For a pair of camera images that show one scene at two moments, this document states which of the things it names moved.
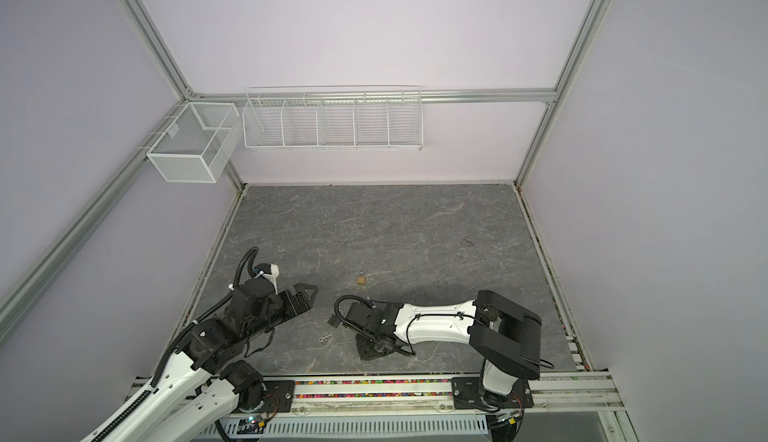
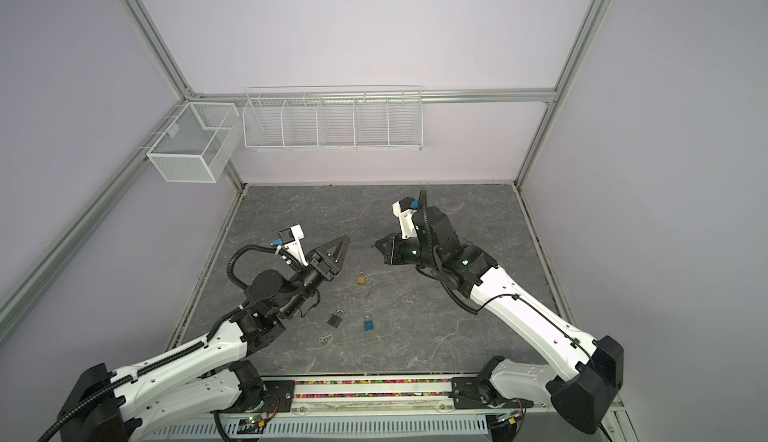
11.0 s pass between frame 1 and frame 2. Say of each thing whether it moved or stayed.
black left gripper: moved
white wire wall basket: stayed
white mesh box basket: stayed
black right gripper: moved
